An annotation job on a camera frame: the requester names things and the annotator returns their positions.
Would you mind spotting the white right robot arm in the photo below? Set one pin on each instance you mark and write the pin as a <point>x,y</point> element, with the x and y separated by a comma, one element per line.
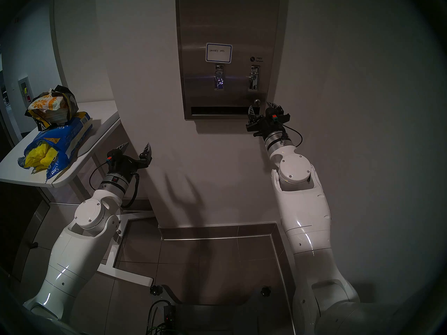
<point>303,215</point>

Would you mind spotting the free tampon sticker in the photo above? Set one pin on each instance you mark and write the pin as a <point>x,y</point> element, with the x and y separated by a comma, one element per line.
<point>257,59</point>

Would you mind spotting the wall fire extinguisher cabinet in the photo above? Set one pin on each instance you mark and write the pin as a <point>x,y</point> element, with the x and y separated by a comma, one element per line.
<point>25,91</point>

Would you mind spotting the black power box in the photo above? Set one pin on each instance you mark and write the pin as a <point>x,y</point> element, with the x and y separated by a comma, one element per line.
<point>169,315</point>

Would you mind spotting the blue pad package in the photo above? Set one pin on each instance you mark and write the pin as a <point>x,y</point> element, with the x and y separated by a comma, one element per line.
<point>66,139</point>

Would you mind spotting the black base knob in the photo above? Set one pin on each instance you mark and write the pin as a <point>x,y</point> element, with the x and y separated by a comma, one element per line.
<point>265,291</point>
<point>156,290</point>

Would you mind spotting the white table base frame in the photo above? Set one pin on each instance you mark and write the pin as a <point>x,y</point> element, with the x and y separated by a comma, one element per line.
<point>125,275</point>

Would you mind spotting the yellow plastic pad pack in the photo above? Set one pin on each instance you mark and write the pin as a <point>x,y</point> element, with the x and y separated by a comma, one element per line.
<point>40,158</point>

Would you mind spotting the chrome dispensing lever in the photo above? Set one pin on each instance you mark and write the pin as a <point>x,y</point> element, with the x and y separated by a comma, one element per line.
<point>219,77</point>
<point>254,77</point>

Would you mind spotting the white handwritten label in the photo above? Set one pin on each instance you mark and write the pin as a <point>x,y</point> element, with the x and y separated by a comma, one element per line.
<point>219,53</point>

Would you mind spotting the orange flower pad package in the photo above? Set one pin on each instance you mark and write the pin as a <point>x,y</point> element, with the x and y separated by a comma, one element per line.
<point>50,107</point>

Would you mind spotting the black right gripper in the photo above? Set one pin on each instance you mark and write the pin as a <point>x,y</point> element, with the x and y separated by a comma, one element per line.
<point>270,126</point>

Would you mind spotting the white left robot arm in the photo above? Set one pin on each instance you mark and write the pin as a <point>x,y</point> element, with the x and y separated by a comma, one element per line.
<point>77,247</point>

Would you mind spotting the dark robot base platform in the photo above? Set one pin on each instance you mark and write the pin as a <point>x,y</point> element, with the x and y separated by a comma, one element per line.
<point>216,317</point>

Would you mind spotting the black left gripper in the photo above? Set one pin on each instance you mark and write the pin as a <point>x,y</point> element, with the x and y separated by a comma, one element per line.
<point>124,163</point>

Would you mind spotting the steel wall dispenser cabinet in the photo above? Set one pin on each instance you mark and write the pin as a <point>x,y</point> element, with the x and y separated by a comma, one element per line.
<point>177,58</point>

